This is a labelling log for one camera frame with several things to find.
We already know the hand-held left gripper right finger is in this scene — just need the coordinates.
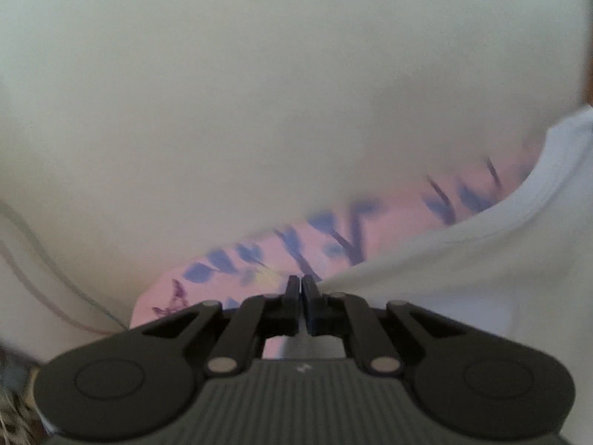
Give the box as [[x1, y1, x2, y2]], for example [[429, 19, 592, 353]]
[[301, 276, 470, 377]]

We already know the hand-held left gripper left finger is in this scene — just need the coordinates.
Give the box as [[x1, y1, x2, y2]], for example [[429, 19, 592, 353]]
[[139, 276, 302, 376]]

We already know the white small garment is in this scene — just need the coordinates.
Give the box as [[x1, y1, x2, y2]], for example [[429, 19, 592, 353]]
[[319, 104, 593, 445]]

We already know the pink leaf-print bed sheet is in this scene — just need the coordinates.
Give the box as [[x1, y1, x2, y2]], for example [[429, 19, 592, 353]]
[[130, 141, 544, 360]]

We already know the dark patterned cloth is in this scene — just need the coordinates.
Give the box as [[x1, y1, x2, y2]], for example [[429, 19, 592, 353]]
[[0, 345, 49, 445]]

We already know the thin grey wall cable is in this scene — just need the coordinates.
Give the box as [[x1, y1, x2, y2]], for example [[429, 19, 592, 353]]
[[0, 200, 128, 331]]

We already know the thin dark wall cable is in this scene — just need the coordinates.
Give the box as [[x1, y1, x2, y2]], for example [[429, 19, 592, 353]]
[[0, 248, 119, 337]]

